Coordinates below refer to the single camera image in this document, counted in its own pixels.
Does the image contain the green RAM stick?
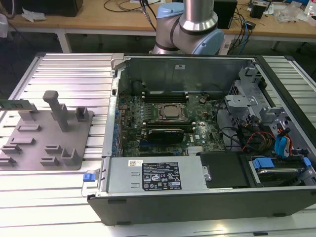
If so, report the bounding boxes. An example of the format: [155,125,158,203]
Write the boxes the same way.
[0,98,35,112]

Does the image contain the RAM slot with black clips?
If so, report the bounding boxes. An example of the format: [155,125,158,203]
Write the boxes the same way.
[144,94,188,98]
[144,99,190,104]

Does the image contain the RAM slot with white clips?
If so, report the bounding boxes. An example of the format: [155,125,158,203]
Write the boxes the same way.
[142,96,190,101]
[142,90,188,95]

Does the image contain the metal CPU socket cover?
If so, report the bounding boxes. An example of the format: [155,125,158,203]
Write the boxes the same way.
[158,103,188,121]

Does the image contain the silver CPU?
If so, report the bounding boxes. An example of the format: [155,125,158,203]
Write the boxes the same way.
[164,106,180,117]

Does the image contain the black graphics card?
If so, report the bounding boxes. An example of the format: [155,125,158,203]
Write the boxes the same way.
[142,127,185,144]

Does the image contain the silver finned chipset heatsink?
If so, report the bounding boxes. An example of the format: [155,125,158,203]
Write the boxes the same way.
[188,145,204,155]

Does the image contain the green motherboard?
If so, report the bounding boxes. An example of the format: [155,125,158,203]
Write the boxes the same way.
[117,92,228,158]

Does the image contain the grey metal power supply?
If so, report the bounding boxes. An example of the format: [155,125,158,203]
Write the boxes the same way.
[100,157,210,196]

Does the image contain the black plastic shroud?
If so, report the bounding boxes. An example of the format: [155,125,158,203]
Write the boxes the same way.
[199,152,250,190]

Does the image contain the grey metal drive cage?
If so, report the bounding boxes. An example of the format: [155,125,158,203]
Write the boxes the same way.
[226,66,266,117]

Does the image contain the open black PC case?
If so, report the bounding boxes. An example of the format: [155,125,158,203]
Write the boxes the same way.
[81,52,316,227]

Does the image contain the grey plastic parts rack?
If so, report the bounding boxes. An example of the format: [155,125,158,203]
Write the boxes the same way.
[0,91,96,171]

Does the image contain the wooden desk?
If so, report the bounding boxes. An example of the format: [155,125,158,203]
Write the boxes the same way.
[7,0,316,54]

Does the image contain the tall black box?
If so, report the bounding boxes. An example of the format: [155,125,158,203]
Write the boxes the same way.
[217,0,238,30]

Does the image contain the hard disk in blue carrier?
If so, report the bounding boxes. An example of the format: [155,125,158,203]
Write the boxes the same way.
[250,158,311,188]

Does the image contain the small black device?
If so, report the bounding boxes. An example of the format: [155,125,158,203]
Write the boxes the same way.
[249,5,268,18]

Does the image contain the wide black box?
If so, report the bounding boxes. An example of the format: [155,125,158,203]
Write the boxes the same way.
[18,0,83,17]

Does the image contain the crumpled white paper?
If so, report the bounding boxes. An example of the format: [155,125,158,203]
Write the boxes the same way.
[21,6,46,21]

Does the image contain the clear plastic bags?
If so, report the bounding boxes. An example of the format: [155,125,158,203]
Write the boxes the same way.
[275,4,302,24]

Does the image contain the red yellow black wire bundle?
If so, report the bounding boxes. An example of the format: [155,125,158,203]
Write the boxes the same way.
[243,132,275,151]

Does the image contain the blue flat data cable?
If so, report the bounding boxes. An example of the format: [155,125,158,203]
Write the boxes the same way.
[276,133,293,158]

